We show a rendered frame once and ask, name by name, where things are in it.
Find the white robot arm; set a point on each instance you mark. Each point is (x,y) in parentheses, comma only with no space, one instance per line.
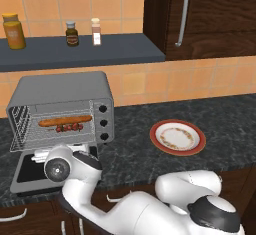
(143,212)

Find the dark grey wall shelf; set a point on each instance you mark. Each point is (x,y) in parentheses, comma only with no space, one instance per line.
(100,50)

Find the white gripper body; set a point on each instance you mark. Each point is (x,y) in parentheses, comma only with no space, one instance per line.
(40,155)

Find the yellow jar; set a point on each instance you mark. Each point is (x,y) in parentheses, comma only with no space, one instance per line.
(14,34)

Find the silver toaster oven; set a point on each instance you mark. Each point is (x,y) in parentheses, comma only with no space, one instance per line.
(63,87)

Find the dark wood cupboard door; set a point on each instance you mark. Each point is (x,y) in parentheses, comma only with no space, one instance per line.
(220,15)

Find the dark brown sauce jar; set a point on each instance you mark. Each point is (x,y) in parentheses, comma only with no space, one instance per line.
(72,37)

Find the baguette bread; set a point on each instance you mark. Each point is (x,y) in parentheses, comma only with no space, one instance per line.
(63,121)

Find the red rimmed white plate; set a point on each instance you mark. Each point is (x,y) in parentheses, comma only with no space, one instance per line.
(176,137)

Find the black toaster oven knob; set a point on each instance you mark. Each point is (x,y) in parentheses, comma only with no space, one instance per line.
(103,123)
(103,108)
(104,137)

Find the pale spice shaker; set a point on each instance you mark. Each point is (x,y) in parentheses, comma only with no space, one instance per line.
(96,34)

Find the toaster oven glass door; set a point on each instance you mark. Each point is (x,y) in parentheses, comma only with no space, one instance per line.
(28,172)

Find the red kebab skewer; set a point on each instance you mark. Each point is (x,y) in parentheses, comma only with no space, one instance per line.
(68,128)

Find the dark wood drawer front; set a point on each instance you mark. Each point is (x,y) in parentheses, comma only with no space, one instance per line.
(36,217)

